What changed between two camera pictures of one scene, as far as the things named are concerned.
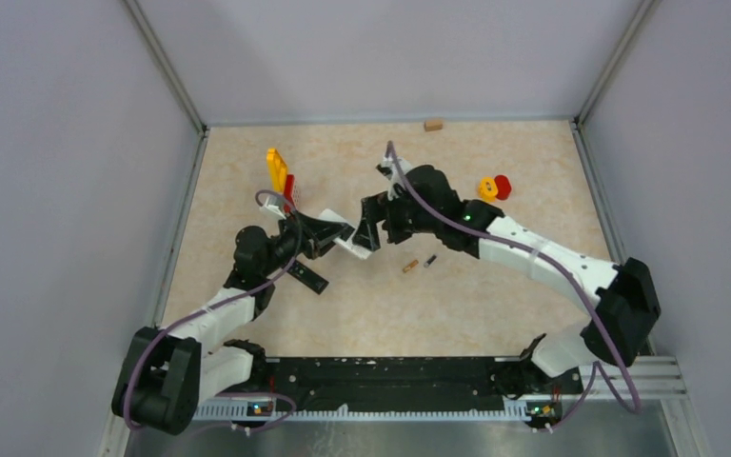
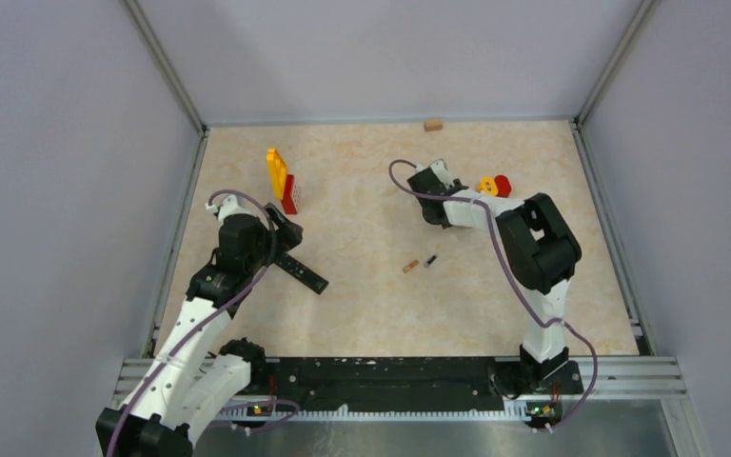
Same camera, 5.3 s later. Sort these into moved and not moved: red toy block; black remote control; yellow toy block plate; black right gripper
Moved: black right gripper
Not moved: yellow toy block plate; red toy block; black remote control
